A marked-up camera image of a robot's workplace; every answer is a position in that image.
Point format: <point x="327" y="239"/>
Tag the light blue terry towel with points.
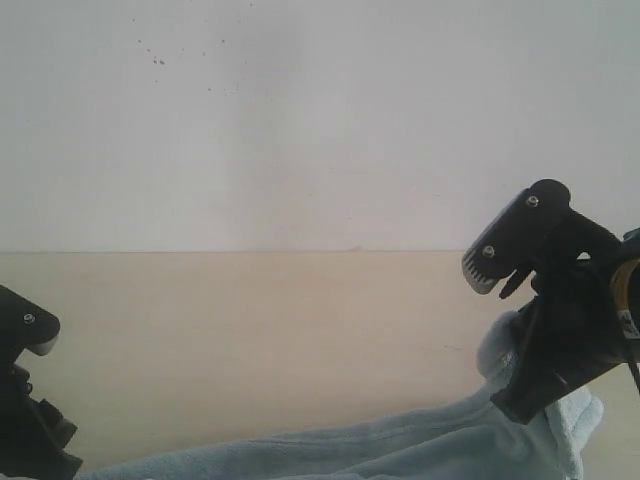
<point x="468" y="439"/>

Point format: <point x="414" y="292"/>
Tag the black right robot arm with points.
<point x="628" y="251"/>

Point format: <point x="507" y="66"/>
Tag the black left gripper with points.
<point x="34" y="433"/>

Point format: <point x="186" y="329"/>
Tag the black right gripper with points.
<point x="576" y="329"/>

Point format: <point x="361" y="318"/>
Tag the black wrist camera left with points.
<point x="25" y="326"/>

